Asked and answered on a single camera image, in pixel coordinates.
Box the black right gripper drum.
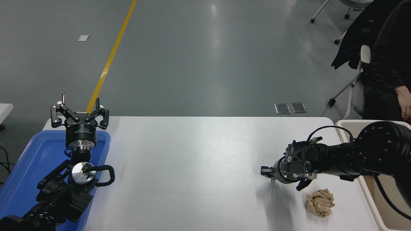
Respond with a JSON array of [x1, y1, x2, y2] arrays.
[[272, 157, 288, 184]]

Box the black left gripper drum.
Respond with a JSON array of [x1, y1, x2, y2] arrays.
[[66, 119, 97, 148]]

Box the tan paper ball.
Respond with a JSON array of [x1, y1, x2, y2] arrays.
[[306, 188, 336, 218]]

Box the person's right hand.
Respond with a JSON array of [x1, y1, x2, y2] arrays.
[[395, 85, 411, 123]]

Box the blue plastic tray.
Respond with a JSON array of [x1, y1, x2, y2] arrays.
[[0, 130, 111, 231]]

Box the yellow floor tape line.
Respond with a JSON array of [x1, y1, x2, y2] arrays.
[[86, 0, 138, 114]]

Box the small white side table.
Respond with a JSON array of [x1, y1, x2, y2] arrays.
[[0, 103, 14, 131]]

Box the silver floor plate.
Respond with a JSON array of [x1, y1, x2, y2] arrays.
[[274, 103, 291, 115], [291, 102, 308, 114]]

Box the large pale plastic bin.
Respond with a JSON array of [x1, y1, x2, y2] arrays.
[[335, 119, 411, 231]]

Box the white wheeled chair with jacket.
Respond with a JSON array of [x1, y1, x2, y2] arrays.
[[328, 45, 372, 120]]

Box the black jacket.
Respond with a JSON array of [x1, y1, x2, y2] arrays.
[[331, 0, 403, 70]]

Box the person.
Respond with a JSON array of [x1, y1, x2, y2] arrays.
[[352, 0, 411, 124]]

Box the black floor cables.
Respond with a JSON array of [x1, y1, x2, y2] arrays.
[[0, 143, 15, 185]]

